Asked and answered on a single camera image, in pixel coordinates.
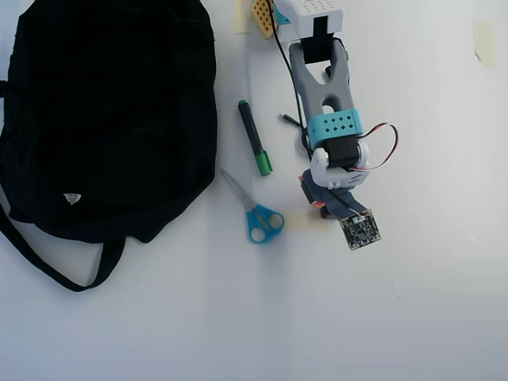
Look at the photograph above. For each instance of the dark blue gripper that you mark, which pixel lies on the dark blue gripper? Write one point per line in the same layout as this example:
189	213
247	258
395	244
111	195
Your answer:
322	209

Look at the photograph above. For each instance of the small black red clip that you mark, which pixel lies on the small black red clip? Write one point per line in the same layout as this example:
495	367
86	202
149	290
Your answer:
327	214

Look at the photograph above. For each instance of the grey white teal robot arm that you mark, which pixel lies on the grey white teal robot arm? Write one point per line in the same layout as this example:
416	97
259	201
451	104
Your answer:
317	91

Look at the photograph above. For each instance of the black fabric bag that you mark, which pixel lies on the black fabric bag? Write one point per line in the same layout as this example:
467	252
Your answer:
99	119

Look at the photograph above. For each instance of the short beige tape strip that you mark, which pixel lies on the short beige tape strip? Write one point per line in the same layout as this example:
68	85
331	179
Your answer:
301	221

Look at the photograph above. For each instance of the black marker with green cap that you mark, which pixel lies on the black marker with green cap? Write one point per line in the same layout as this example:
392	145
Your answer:
252	131

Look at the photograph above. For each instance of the long beige tape strip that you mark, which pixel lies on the long beige tape strip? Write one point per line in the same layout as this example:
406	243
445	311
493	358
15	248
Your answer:
243	16

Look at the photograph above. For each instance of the torn beige tape piece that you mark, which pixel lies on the torn beige tape piece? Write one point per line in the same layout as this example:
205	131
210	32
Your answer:
484	43

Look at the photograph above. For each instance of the black camera circuit board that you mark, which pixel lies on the black camera circuit board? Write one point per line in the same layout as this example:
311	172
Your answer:
361	230

